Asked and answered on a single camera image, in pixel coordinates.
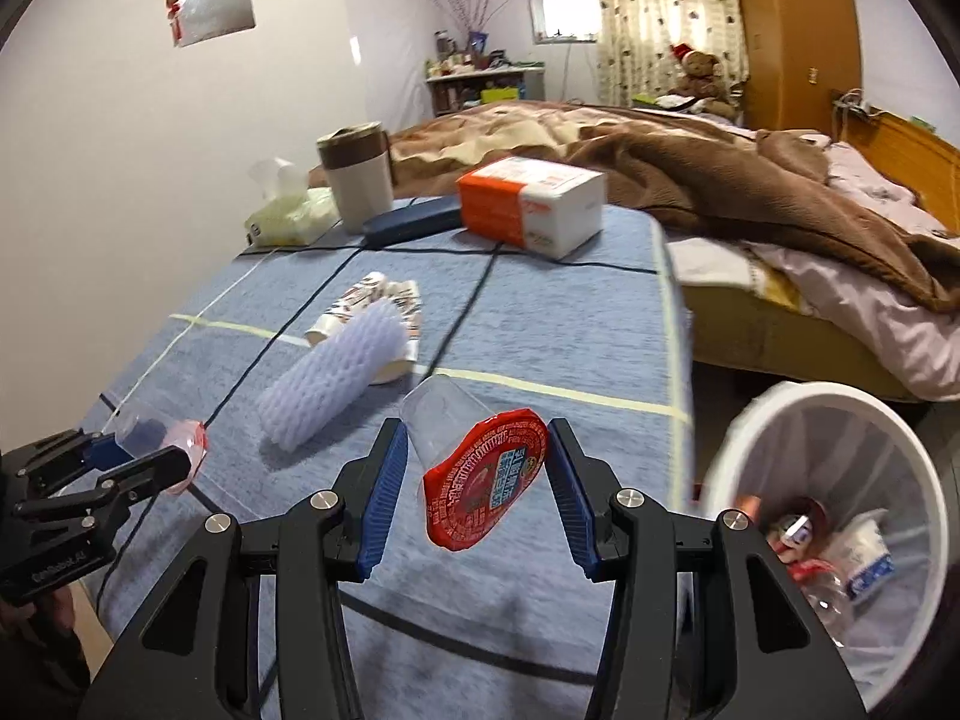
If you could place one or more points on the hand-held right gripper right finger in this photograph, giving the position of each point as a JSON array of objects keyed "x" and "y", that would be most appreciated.
[{"x": 574, "y": 495}]

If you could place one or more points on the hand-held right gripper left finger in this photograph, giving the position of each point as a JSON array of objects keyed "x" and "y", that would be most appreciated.
[{"x": 382, "y": 495}]

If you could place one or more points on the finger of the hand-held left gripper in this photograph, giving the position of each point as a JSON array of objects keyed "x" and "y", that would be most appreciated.
[
  {"x": 142, "y": 474},
  {"x": 105, "y": 454}
]

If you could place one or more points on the clear plastic cup red lid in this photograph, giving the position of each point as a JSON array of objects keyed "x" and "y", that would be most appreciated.
[
  {"x": 480, "y": 480},
  {"x": 161, "y": 431}
]

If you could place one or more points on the white foam net sleeve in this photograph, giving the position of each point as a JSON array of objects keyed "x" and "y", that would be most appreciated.
[{"x": 330, "y": 375}]

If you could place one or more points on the crushed printed paper cup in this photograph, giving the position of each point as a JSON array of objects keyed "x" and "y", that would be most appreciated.
[{"x": 360, "y": 296}]

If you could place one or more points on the red drink can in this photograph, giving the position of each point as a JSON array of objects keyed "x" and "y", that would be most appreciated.
[{"x": 795, "y": 532}]

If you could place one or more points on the white trash bin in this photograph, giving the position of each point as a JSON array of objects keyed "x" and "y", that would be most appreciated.
[{"x": 817, "y": 435}]

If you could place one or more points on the clear plastic bottle red cap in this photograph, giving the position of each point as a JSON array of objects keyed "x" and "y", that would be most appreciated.
[{"x": 825, "y": 600}]

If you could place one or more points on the white packet blue print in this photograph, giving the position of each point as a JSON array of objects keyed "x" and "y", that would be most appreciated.
[{"x": 862, "y": 562}]

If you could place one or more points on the bed mattress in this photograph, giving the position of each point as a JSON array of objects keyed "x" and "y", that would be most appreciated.
[{"x": 750, "y": 337}]

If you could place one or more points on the dark blue glasses case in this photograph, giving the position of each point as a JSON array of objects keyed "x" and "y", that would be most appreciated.
[{"x": 409, "y": 221}]

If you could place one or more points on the yellow tissue pack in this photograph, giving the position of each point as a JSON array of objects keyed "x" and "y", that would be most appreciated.
[{"x": 289, "y": 221}]

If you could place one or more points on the orange and white box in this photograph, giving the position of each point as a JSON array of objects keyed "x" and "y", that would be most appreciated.
[{"x": 495, "y": 202}]

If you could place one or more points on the beige mug brown band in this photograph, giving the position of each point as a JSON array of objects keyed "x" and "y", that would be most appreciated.
[{"x": 360, "y": 187}]

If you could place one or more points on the brown blanket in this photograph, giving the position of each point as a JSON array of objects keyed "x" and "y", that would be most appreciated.
[{"x": 712, "y": 187}]

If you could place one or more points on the pink bedsheet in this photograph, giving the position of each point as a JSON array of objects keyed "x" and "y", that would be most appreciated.
[{"x": 862, "y": 300}]

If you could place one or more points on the cluttered desk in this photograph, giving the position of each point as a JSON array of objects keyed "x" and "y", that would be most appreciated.
[{"x": 487, "y": 79}]

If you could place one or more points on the teddy bear with red hat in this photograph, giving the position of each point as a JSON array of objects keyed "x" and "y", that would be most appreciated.
[{"x": 701, "y": 75}]

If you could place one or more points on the wooden headboard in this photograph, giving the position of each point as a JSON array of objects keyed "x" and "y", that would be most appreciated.
[{"x": 907, "y": 157}]

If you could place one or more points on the small window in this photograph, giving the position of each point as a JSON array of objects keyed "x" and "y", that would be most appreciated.
[{"x": 562, "y": 11}]

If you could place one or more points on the patterned curtain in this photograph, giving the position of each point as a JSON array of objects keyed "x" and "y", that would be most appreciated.
[{"x": 660, "y": 15}]

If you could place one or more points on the dry branches in vase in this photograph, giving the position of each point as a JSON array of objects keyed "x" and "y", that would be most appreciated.
[{"x": 472, "y": 7}]

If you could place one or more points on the wooden wardrobe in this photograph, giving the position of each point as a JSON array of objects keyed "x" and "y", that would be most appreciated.
[{"x": 795, "y": 37}]

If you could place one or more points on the silver wall poster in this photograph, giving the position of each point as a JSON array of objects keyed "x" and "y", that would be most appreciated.
[{"x": 214, "y": 4}]

